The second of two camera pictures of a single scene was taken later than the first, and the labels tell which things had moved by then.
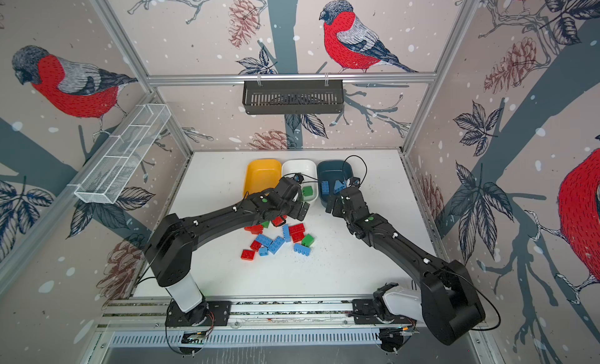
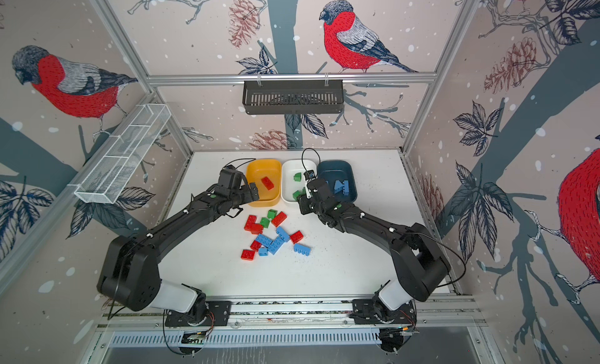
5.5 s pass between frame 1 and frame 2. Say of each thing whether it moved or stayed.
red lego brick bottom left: stayed
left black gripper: moved
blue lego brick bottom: stayed
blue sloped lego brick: stayed
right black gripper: moved
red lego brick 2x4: stayed
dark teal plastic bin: stayed
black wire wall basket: stayed
